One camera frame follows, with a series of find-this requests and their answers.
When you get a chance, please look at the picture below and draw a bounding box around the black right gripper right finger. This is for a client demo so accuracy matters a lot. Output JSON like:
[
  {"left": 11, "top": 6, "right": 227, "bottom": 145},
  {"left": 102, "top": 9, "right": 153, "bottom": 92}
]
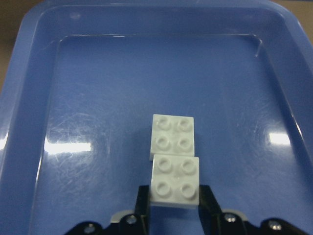
[{"left": 198, "top": 185, "right": 222, "bottom": 235}]

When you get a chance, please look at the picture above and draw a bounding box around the white block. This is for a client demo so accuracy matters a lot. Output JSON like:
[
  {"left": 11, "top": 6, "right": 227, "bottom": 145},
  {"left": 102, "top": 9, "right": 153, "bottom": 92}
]
[
  {"left": 149, "top": 114, "right": 195, "bottom": 161},
  {"left": 150, "top": 154, "right": 200, "bottom": 209}
]

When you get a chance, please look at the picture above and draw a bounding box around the blue plastic tray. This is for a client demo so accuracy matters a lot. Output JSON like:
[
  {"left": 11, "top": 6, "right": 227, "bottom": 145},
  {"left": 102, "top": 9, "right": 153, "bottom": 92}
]
[{"left": 0, "top": 0, "right": 313, "bottom": 235}]

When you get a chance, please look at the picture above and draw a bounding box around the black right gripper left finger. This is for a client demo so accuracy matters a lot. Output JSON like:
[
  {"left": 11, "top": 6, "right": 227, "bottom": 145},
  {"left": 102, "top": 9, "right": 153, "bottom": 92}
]
[{"left": 134, "top": 185, "right": 150, "bottom": 235}]

